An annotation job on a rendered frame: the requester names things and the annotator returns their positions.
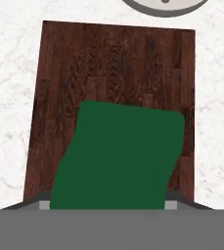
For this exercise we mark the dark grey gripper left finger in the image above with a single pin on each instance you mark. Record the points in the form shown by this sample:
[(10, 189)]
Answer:
[(40, 201)]

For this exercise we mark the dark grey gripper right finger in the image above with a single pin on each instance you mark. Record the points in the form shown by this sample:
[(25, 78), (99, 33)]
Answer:
[(175, 201)]

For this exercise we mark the green sponge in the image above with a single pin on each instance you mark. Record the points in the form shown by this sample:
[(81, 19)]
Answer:
[(120, 156)]

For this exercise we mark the dark wooden cutting board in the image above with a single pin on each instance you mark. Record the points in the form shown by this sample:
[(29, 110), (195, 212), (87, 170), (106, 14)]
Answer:
[(116, 62)]

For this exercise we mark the white round plate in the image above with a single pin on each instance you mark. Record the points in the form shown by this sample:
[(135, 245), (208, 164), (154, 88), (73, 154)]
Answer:
[(165, 6)]

